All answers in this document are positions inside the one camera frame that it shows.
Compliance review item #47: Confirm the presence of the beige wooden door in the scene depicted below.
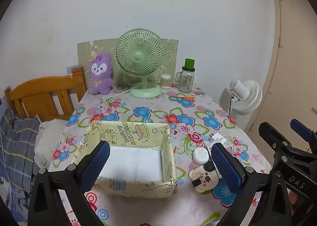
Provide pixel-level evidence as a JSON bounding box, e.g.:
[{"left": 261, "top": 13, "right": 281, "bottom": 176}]
[{"left": 244, "top": 0, "right": 317, "bottom": 142}]

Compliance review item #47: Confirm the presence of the purple plush rabbit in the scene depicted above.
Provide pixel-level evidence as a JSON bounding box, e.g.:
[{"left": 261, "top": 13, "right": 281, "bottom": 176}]
[{"left": 88, "top": 53, "right": 115, "bottom": 95}]

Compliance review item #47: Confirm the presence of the green desk fan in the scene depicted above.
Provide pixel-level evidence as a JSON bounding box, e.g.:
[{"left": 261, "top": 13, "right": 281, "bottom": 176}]
[{"left": 115, "top": 29, "right": 165, "bottom": 98}]

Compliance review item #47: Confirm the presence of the yellow cartoon storage box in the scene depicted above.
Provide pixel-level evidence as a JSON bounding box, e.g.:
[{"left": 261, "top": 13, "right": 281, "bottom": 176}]
[{"left": 72, "top": 120, "right": 177, "bottom": 203}]

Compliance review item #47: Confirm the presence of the white foam sheet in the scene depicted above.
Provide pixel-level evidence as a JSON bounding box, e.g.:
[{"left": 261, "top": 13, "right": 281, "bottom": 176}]
[{"left": 98, "top": 146, "right": 164, "bottom": 182}]

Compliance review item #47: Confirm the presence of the person's right hand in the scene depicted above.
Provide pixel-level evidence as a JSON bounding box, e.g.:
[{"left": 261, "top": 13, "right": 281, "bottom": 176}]
[{"left": 288, "top": 190, "right": 299, "bottom": 214}]

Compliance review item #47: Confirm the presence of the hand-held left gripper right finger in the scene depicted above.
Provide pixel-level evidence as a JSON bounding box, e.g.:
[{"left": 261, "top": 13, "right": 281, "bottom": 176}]
[{"left": 210, "top": 142, "right": 293, "bottom": 226}]

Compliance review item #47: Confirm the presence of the floral tablecloth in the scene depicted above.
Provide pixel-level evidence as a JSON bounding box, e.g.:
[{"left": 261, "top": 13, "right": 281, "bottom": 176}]
[{"left": 48, "top": 85, "right": 273, "bottom": 226}]

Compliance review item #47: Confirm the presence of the white crumpled cloth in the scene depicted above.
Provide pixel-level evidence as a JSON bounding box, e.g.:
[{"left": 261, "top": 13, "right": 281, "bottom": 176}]
[{"left": 34, "top": 119, "right": 67, "bottom": 169}]

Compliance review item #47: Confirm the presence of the glass mug with green lid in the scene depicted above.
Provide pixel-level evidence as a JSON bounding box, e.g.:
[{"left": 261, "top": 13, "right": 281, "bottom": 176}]
[{"left": 175, "top": 59, "right": 197, "bottom": 93}]

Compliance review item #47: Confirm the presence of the light blue paper sheet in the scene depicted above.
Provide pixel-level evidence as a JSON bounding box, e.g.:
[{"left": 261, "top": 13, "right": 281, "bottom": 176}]
[{"left": 66, "top": 64, "right": 81, "bottom": 78}]

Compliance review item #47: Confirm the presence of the clear cotton swab jar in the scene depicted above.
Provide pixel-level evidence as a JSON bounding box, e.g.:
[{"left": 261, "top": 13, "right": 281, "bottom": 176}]
[{"left": 161, "top": 74, "right": 172, "bottom": 89}]

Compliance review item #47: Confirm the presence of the cream panda figure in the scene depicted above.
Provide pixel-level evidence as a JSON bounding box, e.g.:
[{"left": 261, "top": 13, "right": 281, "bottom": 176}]
[{"left": 188, "top": 160, "right": 222, "bottom": 194}]

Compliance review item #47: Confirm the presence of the white charger plug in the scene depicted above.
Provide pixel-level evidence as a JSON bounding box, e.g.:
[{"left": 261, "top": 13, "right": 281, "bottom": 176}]
[{"left": 205, "top": 133, "right": 227, "bottom": 153}]

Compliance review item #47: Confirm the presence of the white rounded earbud case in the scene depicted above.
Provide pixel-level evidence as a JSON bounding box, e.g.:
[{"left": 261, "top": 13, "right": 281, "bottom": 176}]
[{"left": 193, "top": 147, "right": 210, "bottom": 165}]

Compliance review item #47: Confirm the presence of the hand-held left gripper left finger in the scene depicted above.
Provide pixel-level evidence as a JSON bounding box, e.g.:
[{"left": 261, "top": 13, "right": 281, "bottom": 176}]
[{"left": 28, "top": 140, "right": 111, "bottom": 226}]

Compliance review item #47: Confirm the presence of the grey plaid blanket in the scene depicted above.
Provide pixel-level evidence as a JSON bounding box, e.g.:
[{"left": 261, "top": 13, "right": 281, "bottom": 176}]
[{"left": 0, "top": 107, "right": 41, "bottom": 192}]

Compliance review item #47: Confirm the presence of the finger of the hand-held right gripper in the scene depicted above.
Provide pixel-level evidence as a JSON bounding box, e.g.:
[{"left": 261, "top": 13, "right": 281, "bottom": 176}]
[
  {"left": 290, "top": 118, "right": 317, "bottom": 146},
  {"left": 258, "top": 122, "right": 317, "bottom": 161}
]

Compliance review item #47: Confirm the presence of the green cartoon printed board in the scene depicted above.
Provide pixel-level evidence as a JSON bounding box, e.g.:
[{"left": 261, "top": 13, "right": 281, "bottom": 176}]
[{"left": 77, "top": 38, "right": 179, "bottom": 85}]

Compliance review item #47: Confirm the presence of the orange wooden bed headboard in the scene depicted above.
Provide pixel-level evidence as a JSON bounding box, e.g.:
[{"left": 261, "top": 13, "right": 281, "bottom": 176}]
[{"left": 4, "top": 66, "right": 88, "bottom": 121}]

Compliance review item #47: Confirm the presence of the white standing fan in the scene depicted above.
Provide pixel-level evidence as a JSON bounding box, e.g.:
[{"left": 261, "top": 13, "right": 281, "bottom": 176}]
[{"left": 220, "top": 79, "right": 263, "bottom": 120}]

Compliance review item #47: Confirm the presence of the white fan power cable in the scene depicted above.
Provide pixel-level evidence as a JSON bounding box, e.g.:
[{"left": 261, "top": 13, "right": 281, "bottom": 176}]
[{"left": 109, "top": 85, "right": 141, "bottom": 99}]

